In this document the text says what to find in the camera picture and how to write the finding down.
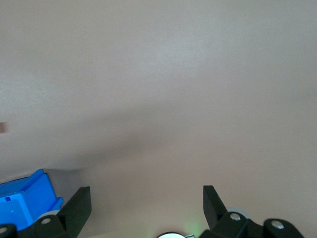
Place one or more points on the blue plastic storage bin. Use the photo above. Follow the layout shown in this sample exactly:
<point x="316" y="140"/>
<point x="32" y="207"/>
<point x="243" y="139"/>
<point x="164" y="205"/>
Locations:
<point x="24" y="198"/>

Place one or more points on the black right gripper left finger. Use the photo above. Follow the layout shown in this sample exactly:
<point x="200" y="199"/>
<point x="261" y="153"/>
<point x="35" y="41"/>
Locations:
<point x="74" y="213"/>

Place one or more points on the red cube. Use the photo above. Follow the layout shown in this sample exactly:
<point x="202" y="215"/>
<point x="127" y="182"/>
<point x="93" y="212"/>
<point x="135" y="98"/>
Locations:
<point x="3" y="128"/>

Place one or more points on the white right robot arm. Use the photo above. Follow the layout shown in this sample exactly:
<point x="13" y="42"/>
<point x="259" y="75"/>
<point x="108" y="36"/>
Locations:
<point x="171" y="235"/>

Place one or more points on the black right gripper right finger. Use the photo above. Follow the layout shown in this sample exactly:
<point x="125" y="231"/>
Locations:
<point x="215" y="213"/>

